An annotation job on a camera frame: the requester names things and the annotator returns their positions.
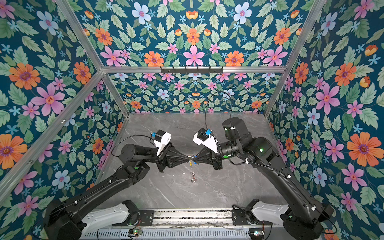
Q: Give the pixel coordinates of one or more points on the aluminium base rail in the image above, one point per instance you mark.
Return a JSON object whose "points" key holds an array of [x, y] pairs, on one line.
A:
{"points": [[215, 217]]}

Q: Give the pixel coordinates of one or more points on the white ventilation grille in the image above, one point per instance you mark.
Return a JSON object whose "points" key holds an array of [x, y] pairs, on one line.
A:
{"points": [[169, 234]]}

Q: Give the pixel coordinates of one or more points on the black wall hook rack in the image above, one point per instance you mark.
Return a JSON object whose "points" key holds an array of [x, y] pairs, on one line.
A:
{"points": [[191, 70]]}

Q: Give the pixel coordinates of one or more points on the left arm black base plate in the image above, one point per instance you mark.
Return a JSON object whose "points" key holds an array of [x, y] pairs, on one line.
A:
{"points": [[141, 218]]}

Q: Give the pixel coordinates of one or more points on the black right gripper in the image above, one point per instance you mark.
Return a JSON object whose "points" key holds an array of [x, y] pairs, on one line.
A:
{"points": [[215, 161]]}

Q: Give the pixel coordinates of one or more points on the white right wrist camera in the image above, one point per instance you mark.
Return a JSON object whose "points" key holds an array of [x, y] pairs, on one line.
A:
{"points": [[205, 137]]}

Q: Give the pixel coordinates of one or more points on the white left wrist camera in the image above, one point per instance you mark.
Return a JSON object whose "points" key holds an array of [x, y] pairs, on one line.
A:
{"points": [[161, 139]]}

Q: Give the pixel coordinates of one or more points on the large black yellow keyring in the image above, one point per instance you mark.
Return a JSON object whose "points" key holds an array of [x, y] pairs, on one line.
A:
{"points": [[193, 174]]}

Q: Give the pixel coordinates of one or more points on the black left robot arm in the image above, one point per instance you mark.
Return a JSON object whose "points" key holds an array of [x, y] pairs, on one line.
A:
{"points": [[74, 217]]}

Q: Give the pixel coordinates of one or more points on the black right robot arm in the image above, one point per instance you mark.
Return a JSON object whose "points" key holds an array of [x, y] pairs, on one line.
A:
{"points": [[301, 216]]}

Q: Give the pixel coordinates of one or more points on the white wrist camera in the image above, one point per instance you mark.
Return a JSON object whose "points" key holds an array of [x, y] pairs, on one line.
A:
{"points": [[205, 137], [161, 139]]}

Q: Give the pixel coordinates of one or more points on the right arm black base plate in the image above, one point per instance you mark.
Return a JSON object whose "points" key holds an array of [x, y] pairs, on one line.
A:
{"points": [[244, 216]]}

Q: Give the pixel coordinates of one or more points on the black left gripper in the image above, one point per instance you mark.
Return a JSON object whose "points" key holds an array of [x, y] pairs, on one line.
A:
{"points": [[169, 157]]}

